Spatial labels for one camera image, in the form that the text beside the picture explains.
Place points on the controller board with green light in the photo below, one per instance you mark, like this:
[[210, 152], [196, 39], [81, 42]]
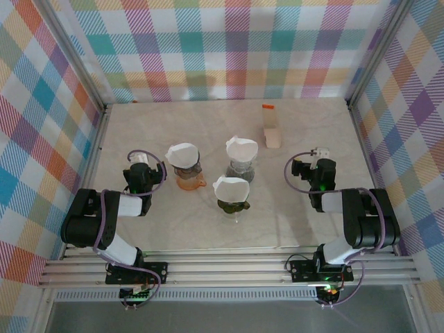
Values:
[[137, 295], [329, 293]]

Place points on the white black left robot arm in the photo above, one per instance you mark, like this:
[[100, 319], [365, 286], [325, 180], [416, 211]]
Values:
[[118, 249]]

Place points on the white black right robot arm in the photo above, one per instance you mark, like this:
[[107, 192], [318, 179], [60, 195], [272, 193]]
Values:
[[340, 253]]

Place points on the orange plastic cup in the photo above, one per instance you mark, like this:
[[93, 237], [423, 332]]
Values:
[[189, 183]]

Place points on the aluminium frame post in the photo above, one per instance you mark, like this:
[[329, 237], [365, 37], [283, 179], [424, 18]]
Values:
[[378, 52], [76, 59]]

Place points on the clear glass dripper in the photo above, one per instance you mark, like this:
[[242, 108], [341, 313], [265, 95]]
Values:
[[241, 149]]

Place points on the grey metal sheet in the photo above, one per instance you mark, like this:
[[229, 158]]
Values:
[[225, 319]]

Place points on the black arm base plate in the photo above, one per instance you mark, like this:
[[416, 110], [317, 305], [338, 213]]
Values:
[[301, 272], [157, 272]]

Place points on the aluminium side rail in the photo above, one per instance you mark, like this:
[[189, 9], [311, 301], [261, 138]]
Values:
[[92, 156], [367, 156]]

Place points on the colourful plaid backdrop cloth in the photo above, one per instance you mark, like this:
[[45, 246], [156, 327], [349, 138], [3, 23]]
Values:
[[416, 138], [34, 138], [222, 45]]

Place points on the smoky grey plastic cup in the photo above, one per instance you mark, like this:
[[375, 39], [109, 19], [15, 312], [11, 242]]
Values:
[[241, 175]]

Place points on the wide aluminium mounting rail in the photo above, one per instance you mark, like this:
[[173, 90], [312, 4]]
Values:
[[225, 270]]

